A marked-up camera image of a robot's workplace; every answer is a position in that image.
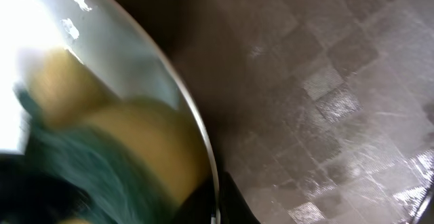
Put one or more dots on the brown serving tray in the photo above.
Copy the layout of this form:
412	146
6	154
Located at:
321	110

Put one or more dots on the yellow green sponge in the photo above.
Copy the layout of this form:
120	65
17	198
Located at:
101	159

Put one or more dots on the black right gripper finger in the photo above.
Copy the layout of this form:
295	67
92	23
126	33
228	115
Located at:
201	207

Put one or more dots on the white plate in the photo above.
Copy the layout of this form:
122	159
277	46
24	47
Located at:
110	43

